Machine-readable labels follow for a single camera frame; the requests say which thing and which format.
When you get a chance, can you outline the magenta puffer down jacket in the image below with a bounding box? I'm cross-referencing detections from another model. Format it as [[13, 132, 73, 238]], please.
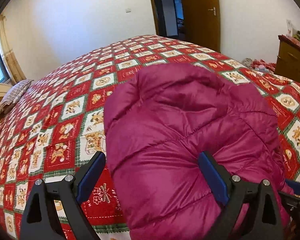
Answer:
[[104, 63, 292, 239]]

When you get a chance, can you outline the pile of clothes on floor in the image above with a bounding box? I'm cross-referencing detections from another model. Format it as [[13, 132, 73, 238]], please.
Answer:
[[241, 58, 276, 74]]

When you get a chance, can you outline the red patchwork bear bedspread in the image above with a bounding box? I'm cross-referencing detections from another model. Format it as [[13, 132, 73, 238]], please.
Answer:
[[0, 35, 300, 239]]

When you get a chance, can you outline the striped grey pillow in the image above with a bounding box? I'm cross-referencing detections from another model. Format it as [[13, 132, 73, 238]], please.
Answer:
[[0, 79, 33, 114]]

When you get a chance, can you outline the brown wooden dresser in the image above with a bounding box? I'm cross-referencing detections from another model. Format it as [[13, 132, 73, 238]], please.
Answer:
[[274, 35, 300, 83]]

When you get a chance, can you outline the beige patterned curtain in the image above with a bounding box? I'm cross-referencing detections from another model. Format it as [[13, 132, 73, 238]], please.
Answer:
[[0, 14, 26, 85]]

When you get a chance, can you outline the clutter on dresser top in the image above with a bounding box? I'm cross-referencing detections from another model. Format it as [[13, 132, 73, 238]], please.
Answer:
[[286, 20, 300, 47]]

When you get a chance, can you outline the brown wooden door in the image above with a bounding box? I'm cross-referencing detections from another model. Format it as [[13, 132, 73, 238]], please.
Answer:
[[181, 0, 221, 52]]

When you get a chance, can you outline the silver door handle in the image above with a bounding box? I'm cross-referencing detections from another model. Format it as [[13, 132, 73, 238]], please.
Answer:
[[208, 7, 217, 16]]

